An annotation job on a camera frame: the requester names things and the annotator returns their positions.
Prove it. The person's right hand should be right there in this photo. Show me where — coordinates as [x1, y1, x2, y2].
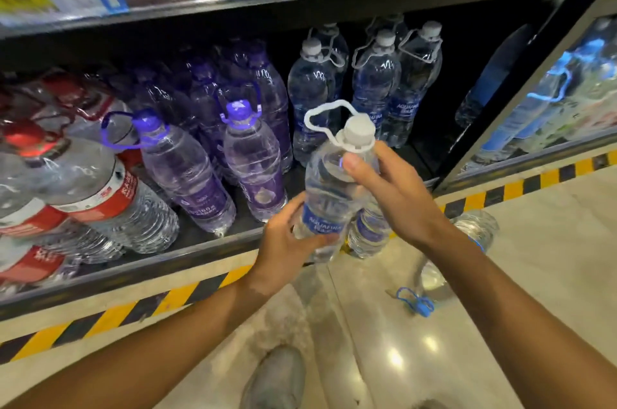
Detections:
[341, 140, 452, 253]

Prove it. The person's left hand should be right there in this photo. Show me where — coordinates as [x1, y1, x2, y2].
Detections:
[248, 191, 341, 294]

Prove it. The blue-cap large water bottle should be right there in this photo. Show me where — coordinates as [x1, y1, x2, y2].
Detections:
[395, 209, 501, 319]

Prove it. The white-cap Aquafina large bottle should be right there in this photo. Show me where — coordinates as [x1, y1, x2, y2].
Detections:
[292, 99, 382, 265]

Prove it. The black opposite shelf unit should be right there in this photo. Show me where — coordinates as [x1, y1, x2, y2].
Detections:
[0, 0, 617, 323]

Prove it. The person's right forearm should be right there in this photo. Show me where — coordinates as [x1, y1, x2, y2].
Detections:
[424, 225, 617, 409]

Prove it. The person's left forearm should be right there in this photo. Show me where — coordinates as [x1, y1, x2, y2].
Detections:
[0, 273, 271, 409]

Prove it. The large blue cap water bottle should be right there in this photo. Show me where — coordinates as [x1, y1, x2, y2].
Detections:
[454, 23, 533, 129]
[474, 37, 609, 162]

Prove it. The cluster of blue label large bottles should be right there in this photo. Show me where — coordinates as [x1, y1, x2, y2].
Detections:
[287, 13, 443, 169]

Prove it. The row of small red cap bottles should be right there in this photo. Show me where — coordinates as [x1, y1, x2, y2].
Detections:
[0, 68, 180, 298]

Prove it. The row of pale label large drinks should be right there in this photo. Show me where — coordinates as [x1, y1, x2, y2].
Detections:
[554, 18, 617, 144]

